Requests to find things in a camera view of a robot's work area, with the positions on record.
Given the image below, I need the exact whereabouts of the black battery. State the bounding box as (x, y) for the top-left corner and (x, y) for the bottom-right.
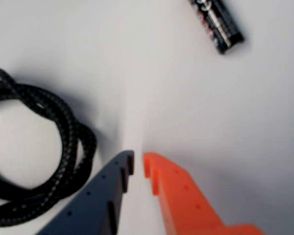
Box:
(188, 0), (245, 55)

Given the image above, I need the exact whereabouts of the black braided cable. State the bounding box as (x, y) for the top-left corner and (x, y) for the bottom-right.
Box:
(0, 68), (98, 220)

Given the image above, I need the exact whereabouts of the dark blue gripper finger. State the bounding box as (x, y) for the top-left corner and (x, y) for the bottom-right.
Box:
(35, 150), (135, 235)

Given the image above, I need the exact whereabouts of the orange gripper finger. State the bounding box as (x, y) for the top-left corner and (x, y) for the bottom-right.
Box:
(142, 151), (266, 235)

